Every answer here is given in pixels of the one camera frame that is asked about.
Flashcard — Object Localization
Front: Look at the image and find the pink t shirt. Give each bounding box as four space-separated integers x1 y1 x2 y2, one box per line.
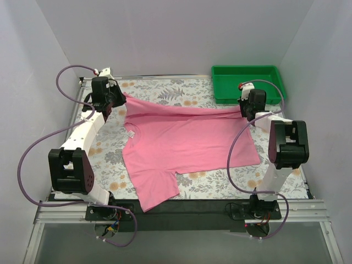
122 96 260 212

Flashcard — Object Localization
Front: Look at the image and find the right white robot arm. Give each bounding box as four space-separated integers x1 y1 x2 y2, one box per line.
238 82 309 219

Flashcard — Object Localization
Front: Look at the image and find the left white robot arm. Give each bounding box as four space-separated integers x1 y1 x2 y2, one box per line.
48 76 126 220

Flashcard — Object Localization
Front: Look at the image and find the green plastic bin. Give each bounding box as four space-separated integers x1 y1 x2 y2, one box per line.
212 65 287 105

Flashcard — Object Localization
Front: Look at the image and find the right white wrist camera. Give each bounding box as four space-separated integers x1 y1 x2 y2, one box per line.
238 82 255 101

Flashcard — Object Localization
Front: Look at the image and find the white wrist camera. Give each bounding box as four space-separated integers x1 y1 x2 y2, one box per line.
238 82 255 101
93 67 114 79

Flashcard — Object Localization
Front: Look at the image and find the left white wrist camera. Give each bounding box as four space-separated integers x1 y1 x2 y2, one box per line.
93 67 114 79

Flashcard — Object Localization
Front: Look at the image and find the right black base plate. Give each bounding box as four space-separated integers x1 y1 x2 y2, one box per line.
224 201 282 220

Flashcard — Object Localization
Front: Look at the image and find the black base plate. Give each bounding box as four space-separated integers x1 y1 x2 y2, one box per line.
224 201 282 220
85 200 136 221

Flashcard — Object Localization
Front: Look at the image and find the aluminium frame rail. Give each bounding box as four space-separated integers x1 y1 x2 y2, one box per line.
25 199 343 263

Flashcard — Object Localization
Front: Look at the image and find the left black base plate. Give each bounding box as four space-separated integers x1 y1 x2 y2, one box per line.
85 200 136 221

